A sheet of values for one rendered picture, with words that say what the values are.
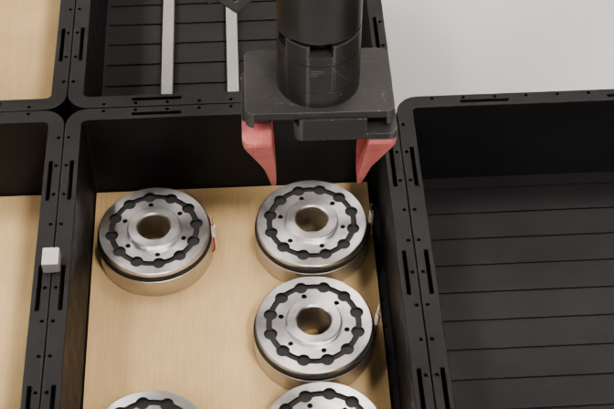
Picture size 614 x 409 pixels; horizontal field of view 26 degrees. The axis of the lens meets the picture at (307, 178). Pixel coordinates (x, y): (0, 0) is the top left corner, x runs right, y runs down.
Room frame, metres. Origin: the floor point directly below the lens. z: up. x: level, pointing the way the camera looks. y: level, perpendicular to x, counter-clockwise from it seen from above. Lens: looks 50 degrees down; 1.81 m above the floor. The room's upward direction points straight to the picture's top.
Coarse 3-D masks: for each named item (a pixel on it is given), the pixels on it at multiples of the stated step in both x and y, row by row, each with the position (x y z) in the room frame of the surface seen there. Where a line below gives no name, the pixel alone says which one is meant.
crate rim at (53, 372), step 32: (64, 160) 0.77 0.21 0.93; (64, 192) 0.73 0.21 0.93; (64, 224) 0.70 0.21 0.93; (64, 256) 0.67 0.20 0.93; (64, 288) 0.63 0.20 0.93; (416, 288) 0.63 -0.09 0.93; (64, 320) 0.60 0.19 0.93; (416, 320) 0.60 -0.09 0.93; (64, 352) 0.57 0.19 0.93; (416, 352) 0.57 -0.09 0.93; (416, 384) 0.54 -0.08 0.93
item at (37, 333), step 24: (0, 120) 0.82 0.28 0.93; (24, 120) 0.82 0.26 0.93; (48, 120) 0.82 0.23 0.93; (48, 144) 0.79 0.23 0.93; (48, 168) 0.76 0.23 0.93; (48, 192) 0.75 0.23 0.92; (48, 216) 0.71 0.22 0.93; (48, 240) 0.68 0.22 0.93; (48, 288) 0.63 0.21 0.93; (24, 384) 0.54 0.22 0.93; (24, 408) 0.52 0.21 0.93
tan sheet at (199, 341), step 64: (128, 192) 0.82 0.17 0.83; (192, 192) 0.82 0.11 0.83; (256, 192) 0.82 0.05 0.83; (256, 256) 0.74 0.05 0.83; (128, 320) 0.67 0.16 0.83; (192, 320) 0.67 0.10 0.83; (128, 384) 0.60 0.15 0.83; (192, 384) 0.60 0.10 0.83; (256, 384) 0.60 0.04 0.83; (384, 384) 0.60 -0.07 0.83
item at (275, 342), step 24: (288, 288) 0.68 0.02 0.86; (312, 288) 0.68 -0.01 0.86; (336, 288) 0.68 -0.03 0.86; (264, 312) 0.66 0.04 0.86; (360, 312) 0.66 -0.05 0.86; (264, 336) 0.63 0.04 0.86; (288, 336) 0.63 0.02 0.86; (360, 336) 0.63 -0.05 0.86; (288, 360) 0.61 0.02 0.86; (312, 360) 0.61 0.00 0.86; (336, 360) 0.61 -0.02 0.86
